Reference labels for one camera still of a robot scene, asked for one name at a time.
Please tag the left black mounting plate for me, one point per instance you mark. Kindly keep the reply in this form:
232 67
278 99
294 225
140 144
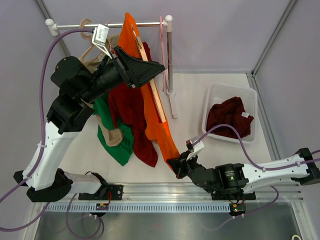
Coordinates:
112 192

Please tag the wide pink hanger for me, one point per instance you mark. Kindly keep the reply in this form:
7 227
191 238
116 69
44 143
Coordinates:
161 34

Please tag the metal clothes rack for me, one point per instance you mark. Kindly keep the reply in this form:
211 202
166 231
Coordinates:
168 24

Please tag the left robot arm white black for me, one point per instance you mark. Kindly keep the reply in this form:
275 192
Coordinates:
67 116

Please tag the beige plastic hanger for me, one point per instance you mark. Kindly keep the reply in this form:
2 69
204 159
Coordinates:
88 36

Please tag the white slotted cable duct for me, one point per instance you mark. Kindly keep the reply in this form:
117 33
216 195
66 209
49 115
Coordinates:
119 207

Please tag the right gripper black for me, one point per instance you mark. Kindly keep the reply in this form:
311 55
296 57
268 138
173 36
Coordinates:
178 166

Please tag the black mounting plate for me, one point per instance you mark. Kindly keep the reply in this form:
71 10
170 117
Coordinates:
112 192
233 194

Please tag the red t shirt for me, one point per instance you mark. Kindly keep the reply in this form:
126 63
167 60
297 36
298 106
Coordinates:
127 104

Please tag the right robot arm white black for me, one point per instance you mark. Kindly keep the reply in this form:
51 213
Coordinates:
239 181

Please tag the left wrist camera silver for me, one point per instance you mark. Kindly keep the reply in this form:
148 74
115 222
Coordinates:
100 35

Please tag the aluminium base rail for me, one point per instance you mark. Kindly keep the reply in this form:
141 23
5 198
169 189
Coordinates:
172 192

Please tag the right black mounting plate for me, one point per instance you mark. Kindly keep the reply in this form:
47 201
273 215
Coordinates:
233 194

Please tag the orange t shirt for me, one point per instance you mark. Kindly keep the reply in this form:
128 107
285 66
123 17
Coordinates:
157 129

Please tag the green t shirt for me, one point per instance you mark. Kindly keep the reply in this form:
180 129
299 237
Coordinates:
115 137

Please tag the maroon t shirt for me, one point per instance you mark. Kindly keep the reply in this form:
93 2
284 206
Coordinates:
230 112

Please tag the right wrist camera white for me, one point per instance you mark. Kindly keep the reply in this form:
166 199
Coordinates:
194 146

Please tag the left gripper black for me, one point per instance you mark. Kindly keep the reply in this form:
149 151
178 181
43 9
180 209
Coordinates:
136 71

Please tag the white plastic basket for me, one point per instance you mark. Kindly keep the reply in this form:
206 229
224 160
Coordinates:
218 93

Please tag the wooden hanger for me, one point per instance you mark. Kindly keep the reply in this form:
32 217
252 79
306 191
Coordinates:
156 97

